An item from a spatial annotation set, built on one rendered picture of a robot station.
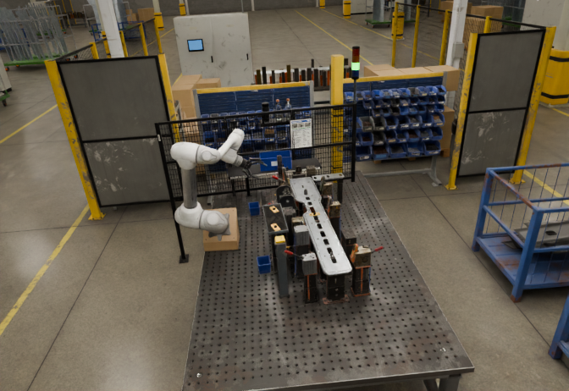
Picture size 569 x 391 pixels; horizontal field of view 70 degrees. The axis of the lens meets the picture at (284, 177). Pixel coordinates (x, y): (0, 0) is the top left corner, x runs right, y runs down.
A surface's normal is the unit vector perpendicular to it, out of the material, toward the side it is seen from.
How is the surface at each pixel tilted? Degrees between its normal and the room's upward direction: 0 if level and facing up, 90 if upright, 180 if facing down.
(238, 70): 90
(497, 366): 0
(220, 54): 90
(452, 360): 0
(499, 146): 91
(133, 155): 89
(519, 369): 0
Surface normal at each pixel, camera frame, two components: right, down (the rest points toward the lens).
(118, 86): 0.05, 0.43
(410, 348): -0.05, -0.90
